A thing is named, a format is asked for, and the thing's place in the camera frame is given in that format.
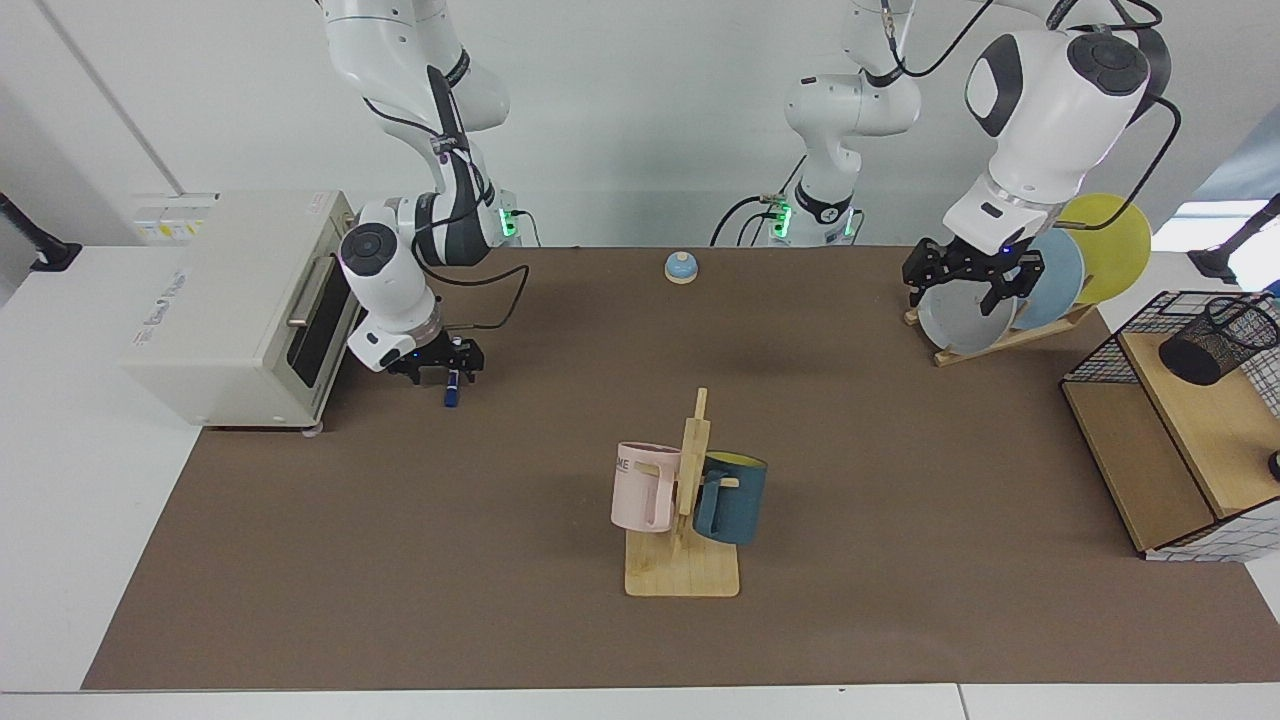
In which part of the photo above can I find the black mesh pen holder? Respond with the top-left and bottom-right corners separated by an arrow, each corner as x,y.
1160,297 -> 1280,387

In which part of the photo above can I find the wooden plate rack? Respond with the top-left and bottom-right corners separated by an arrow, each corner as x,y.
903,300 -> 1098,368

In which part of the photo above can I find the grey plate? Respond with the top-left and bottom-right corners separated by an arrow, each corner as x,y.
917,272 -> 1018,356

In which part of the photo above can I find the light blue plate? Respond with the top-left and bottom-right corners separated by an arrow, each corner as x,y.
1008,228 -> 1086,331

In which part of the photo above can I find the yellow plate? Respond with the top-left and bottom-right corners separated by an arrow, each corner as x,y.
1058,193 -> 1153,306

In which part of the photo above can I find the brown table cloth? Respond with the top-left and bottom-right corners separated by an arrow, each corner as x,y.
80,245 -> 1280,691

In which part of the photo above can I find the pink mug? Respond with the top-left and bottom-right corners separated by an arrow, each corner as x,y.
610,441 -> 683,534

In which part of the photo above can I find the pale toaster oven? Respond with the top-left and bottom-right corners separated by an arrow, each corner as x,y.
120,190 -> 376,438

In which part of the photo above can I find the dark teal mug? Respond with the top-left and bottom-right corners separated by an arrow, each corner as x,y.
692,452 -> 769,547

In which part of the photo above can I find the white power strip box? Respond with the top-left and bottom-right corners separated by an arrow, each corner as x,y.
133,193 -> 221,247

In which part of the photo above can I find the wooden cup stand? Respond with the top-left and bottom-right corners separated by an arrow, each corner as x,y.
625,387 -> 742,599

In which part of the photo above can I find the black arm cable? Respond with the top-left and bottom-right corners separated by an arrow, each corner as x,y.
362,65 -> 531,333
880,0 -> 1183,233

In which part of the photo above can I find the wire basket with wooden floor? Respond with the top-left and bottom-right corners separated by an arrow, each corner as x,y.
1060,290 -> 1280,563

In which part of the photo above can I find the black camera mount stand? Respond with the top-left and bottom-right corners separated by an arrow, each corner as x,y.
1188,195 -> 1280,284
0,192 -> 83,273

